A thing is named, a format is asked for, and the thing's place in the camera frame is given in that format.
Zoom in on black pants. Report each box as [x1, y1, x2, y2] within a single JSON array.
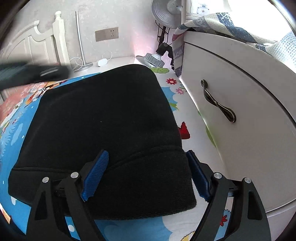
[[8, 64, 197, 220]]

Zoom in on pink floral blanket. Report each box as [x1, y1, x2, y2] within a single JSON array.
[[1, 81, 55, 120]]

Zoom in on white headboard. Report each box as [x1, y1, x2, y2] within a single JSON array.
[[1, 11, 70, 65]]

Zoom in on silver floor lamp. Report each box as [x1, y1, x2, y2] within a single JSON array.
[[72, 11, 93, 72]]

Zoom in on white nightstand cabinet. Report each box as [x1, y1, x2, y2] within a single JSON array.
[[182, 31, 295, 240]]

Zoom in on silver fan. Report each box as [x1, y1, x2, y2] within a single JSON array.
[[151, 0, 185, 29]]

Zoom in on checkered quilt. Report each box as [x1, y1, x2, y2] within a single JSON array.
[[171, 12, 295, 77]]

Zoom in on white charger with cable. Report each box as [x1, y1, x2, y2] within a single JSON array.
[[69, 51, 114, 70]]

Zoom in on grey wall socket panel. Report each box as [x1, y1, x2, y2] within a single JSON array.
[[95, 27, 119, 42]]

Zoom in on dark metal drawer handle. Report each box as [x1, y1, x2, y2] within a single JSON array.
[[201, 79, 236, 123]]

